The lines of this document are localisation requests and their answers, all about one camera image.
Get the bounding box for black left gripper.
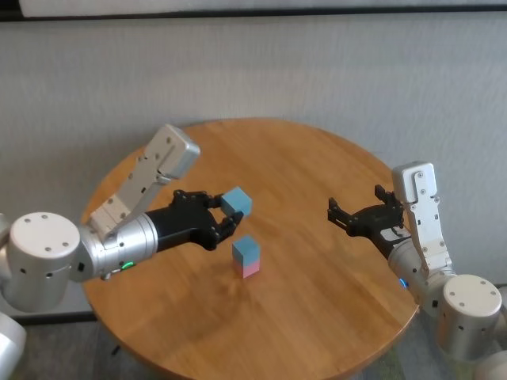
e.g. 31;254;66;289
144;189;245;253

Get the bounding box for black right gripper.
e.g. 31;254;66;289
326;184;413;259

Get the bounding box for blue cube block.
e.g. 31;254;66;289
231;234;261;265
220;186;254;218

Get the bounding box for pink cube block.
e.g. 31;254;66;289
233;257;261;279

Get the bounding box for black wall rail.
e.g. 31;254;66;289
0;0;507;23

